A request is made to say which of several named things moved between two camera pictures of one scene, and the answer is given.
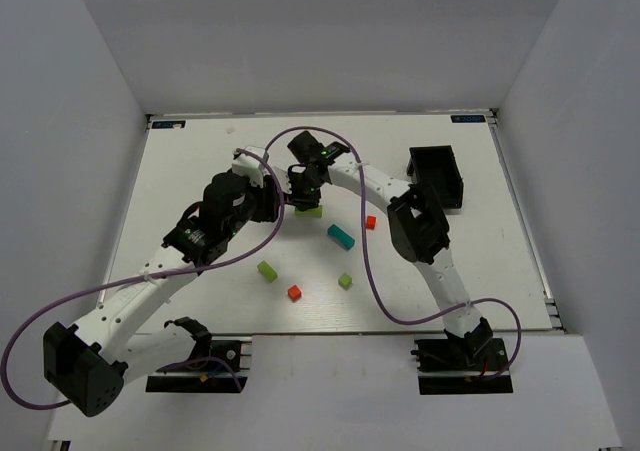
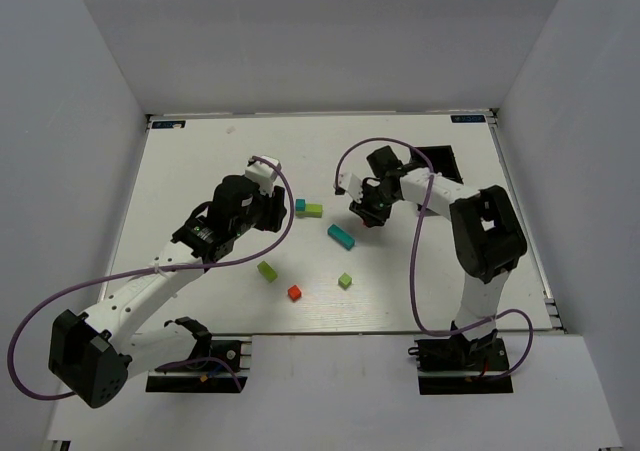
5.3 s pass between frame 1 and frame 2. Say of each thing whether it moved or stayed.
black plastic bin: stayed
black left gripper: stayed
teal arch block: stayed
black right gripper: moved
